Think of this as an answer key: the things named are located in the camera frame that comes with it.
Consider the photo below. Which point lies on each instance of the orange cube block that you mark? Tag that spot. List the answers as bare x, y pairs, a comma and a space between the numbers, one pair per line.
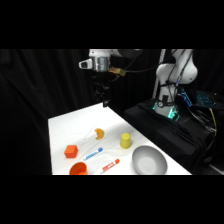
71, 151

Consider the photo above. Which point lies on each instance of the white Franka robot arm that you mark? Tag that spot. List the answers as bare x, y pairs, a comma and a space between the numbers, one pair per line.
173, 71

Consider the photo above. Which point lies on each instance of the blue marker pen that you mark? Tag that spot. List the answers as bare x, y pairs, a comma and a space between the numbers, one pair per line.
93, 154

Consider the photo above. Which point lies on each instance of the white table cloth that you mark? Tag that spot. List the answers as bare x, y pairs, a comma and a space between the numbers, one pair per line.
83, 133

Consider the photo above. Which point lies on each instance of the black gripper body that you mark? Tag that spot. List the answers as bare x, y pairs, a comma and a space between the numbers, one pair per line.
101, 87

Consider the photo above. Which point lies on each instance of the black curtain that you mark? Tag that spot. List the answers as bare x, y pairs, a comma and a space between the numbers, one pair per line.
40, 86

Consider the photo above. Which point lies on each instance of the yellow plastic cup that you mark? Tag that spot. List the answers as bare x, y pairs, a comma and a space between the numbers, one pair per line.
125, 141

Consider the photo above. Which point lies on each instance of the red marker pen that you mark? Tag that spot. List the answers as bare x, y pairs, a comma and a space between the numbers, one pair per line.
109, 166

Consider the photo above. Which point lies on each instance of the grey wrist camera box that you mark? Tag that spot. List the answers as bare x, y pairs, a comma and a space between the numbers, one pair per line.
85, 64

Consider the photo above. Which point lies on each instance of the grey bowl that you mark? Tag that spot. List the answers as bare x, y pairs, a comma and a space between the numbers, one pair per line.
149, 160

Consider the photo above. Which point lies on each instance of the toy croissant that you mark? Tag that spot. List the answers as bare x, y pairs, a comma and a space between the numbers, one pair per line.
99, 133

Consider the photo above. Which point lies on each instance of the black robot stand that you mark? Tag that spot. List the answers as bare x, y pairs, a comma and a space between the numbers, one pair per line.
166, 133

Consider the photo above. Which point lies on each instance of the backlit keyboard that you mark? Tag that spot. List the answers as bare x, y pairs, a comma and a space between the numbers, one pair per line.
206, 99

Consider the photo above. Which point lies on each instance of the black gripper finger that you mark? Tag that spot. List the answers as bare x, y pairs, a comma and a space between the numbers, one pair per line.
104, 103
107, 103

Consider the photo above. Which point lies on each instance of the orange bowl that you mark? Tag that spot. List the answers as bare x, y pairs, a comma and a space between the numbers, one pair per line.
78, 169

